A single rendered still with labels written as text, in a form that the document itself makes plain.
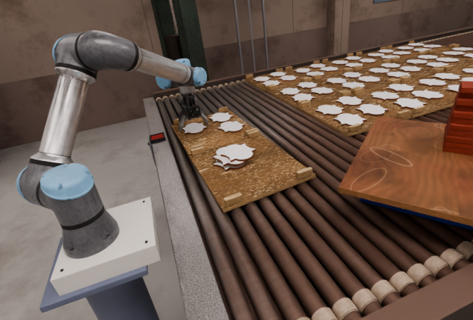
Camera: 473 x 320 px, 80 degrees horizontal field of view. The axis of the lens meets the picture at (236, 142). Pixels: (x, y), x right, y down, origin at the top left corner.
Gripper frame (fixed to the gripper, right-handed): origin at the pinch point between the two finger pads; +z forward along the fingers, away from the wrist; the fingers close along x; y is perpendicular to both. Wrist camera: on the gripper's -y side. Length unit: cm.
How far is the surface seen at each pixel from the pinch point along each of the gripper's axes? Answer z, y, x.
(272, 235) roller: 1, 83, -1
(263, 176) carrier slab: 0, 59, 10
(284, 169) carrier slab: 0, 59, 18
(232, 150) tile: -3.9, 41.0, 5.4
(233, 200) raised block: -2, 67, -5
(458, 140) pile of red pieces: -15, 92, 55
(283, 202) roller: 1, 73, 9
